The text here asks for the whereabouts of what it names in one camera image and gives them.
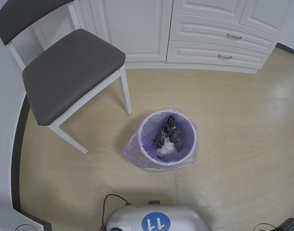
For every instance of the black plastic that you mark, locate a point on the black plastic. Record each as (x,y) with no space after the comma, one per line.
(172,131)

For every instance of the purple plastic bag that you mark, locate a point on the purple plastic bag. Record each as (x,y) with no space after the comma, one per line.
(135,150)

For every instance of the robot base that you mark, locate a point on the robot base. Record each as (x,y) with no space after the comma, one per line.
(161,218)

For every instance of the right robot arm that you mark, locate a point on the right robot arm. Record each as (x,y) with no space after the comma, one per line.
(287,225)

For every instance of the white trash bin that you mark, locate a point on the white trash bin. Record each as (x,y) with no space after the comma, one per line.
(147,153)

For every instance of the white chair with grey seat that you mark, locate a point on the white chair with grey seat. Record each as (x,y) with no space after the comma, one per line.
(70,76)

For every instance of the white wardrobe with drawers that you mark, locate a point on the white wardrobe with drawers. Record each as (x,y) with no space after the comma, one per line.
(209,20)

